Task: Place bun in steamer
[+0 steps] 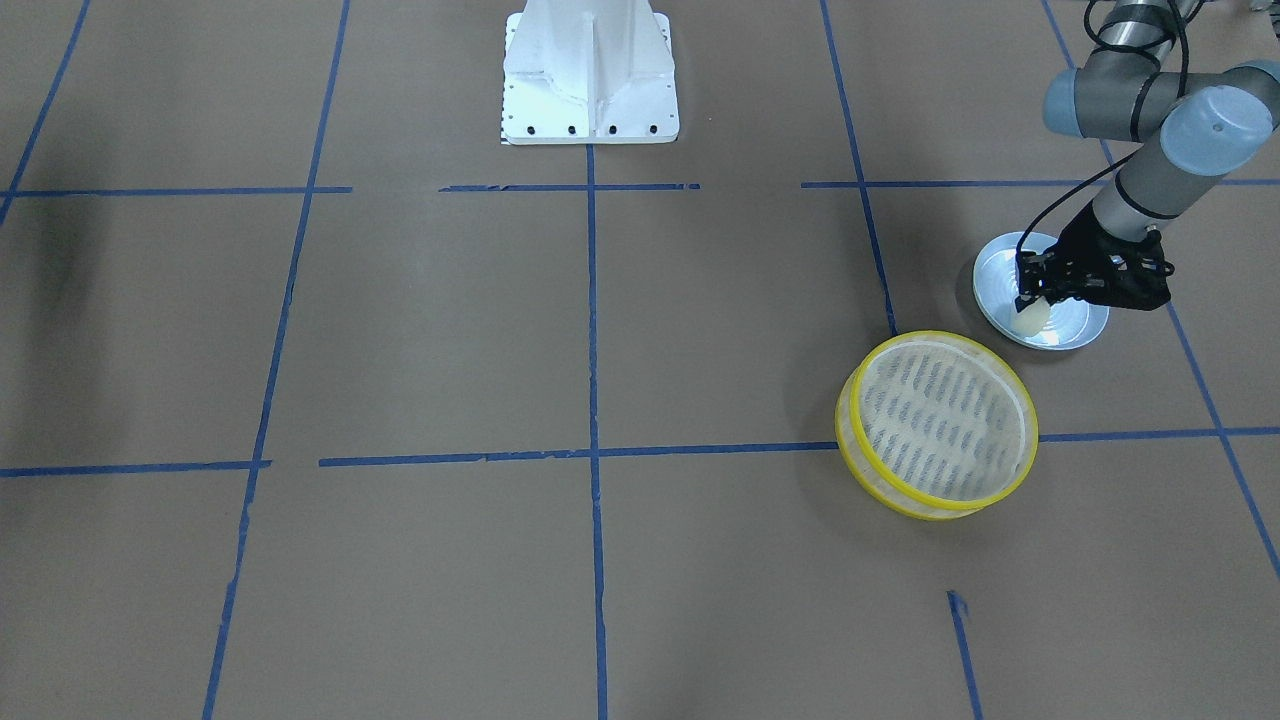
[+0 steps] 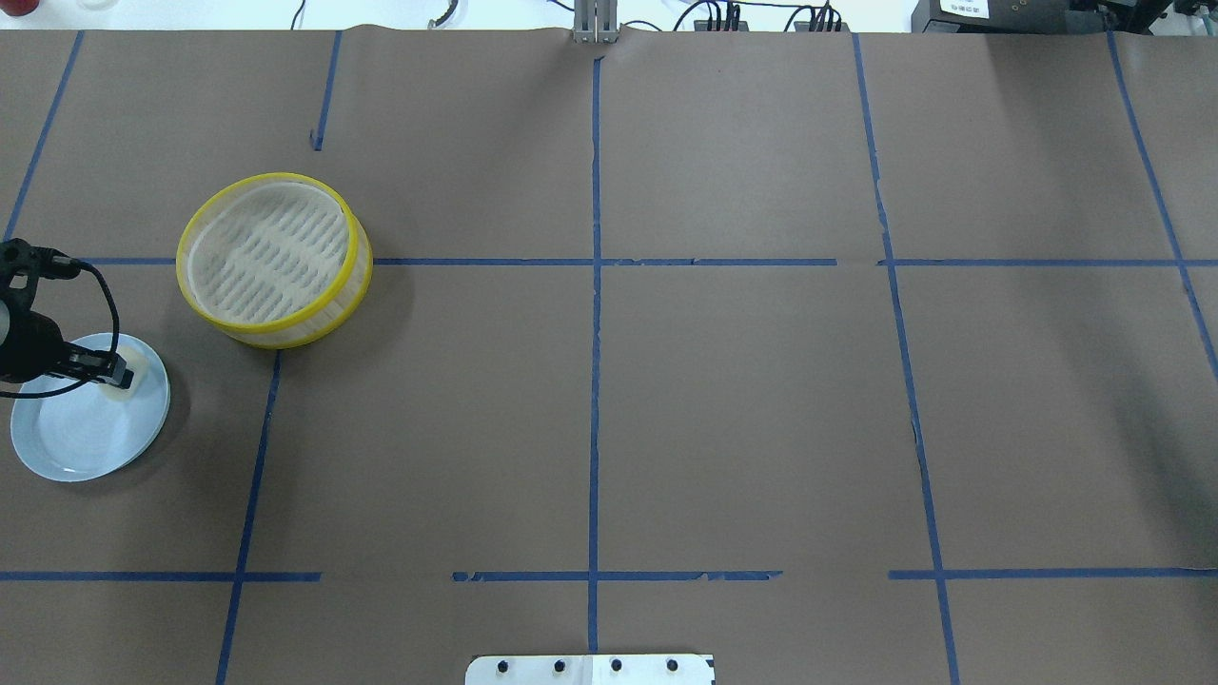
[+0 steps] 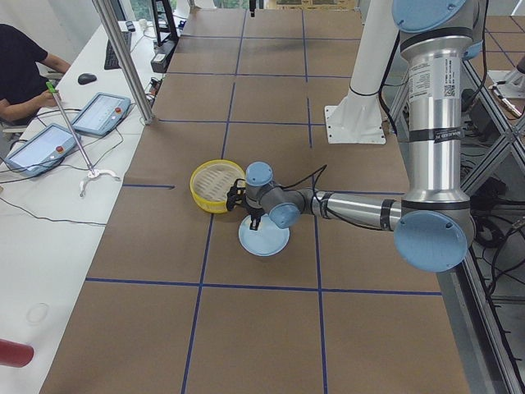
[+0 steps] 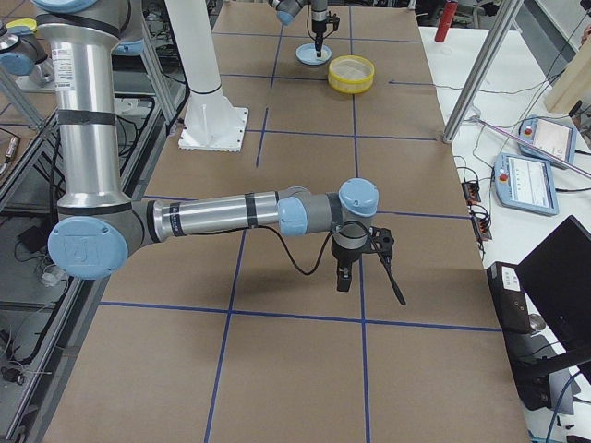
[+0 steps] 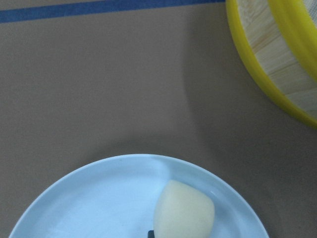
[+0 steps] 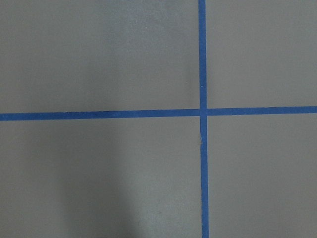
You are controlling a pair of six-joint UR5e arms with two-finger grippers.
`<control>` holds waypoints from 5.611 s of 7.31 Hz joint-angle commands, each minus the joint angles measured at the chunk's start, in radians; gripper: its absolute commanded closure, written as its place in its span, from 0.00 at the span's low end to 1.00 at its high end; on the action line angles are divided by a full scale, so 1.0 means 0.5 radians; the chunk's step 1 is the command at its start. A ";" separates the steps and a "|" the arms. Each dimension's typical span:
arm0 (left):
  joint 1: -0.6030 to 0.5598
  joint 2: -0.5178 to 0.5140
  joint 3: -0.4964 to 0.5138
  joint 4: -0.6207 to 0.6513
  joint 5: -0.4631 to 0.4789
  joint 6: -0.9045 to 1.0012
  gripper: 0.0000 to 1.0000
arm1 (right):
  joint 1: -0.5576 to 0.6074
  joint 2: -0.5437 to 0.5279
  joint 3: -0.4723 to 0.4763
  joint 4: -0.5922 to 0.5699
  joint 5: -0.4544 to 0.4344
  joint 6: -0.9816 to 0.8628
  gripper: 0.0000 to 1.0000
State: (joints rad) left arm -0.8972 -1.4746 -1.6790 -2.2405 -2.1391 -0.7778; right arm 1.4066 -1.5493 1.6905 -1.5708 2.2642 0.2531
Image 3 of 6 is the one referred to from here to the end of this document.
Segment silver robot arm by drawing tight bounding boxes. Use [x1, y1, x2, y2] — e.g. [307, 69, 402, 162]
[226, 1, 488, 273]

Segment white camera stand base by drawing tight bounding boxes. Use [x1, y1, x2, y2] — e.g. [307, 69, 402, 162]
[325, 0, 399, 144]

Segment black keyboard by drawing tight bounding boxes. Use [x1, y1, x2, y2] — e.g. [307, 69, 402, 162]
[103, 31, 132, 70]

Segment black computer mouse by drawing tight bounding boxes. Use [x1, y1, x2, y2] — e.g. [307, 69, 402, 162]
[77, 73, 98, 85]

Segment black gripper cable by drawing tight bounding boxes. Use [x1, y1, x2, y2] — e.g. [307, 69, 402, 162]
[278, 163, 328, 192]

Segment far teach pendant tablet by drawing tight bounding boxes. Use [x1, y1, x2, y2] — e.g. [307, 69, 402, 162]
[71, 92, 131, 136]

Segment seated person black shirt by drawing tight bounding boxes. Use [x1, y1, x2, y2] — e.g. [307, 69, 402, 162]
[1, 24, 71, 126]

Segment light blue plate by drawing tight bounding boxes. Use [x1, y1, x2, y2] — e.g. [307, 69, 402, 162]
[238, 214, 290, 257]

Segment silver reacher grabber tool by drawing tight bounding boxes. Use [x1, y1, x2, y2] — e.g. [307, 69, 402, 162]
[46, 81, 121, 198]

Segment yellow round steamer basket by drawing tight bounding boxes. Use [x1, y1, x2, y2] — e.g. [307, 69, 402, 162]
[189, 159, 244, 214]

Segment red cylinder bottle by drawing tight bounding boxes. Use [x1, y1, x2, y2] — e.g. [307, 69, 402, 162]
[0, 339, 34, 368]

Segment teach pendant tablet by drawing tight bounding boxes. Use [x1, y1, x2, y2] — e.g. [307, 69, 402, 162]
[71, 92, 131, 136]
[5, 123, 76, 177]

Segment near teach pendant tablet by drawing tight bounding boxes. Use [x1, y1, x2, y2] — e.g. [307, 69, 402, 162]
[5, 123, 76, 177]

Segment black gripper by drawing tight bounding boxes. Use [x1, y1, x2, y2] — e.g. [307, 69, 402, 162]
[226, 178, 265, 231]

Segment aluminium frame post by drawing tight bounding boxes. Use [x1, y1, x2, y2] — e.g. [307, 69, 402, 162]
[92, 0, 153, 125]

